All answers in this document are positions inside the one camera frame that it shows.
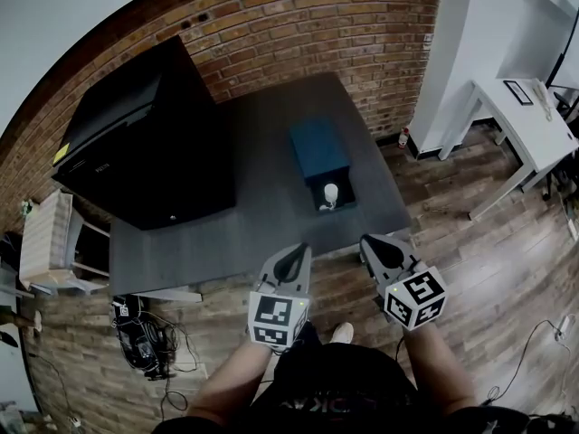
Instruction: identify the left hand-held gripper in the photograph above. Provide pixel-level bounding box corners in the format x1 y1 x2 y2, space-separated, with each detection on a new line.
246 241 314 353

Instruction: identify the small white item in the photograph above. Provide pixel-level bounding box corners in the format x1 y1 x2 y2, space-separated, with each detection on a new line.
318 182 340 212

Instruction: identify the tangle of black cables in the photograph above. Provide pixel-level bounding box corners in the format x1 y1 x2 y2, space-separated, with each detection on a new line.
110 293 201 382

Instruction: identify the person's white shoe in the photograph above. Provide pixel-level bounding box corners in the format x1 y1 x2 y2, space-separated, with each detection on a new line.
331 322 356 345

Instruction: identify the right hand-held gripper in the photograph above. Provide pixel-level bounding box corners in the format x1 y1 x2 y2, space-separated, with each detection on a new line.
360 235 449 333

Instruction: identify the person's black shirt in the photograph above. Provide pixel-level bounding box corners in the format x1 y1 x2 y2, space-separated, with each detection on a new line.
151 321 531 434

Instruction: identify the light wooden chair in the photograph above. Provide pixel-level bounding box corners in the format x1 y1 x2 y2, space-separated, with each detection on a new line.
17 189 112 296

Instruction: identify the large black cabinet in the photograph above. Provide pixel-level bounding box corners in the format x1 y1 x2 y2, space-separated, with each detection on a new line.
51 36 239 232

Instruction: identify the white power strip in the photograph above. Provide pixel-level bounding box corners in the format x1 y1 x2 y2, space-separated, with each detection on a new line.
553 314 576 341

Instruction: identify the white partition cabinet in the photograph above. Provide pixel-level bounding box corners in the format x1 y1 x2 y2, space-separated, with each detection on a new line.
408 0 579 162

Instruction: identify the white desk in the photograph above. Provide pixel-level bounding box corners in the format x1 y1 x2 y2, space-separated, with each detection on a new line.
437 77 579 222

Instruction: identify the black floor cable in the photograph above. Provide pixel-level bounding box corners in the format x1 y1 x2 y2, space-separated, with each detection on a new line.
485 318 566 402

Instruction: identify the blue box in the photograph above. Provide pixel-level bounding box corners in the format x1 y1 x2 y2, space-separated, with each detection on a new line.
289 115 361 217

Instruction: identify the black picture frame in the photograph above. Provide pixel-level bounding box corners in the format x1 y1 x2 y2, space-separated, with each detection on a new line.
502 79 535 108

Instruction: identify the person's left forearm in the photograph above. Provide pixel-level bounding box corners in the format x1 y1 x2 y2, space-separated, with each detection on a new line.
185 339 278 425

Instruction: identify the person's right forearm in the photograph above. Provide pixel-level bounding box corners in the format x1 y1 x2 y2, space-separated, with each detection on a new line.
401 321 481 420

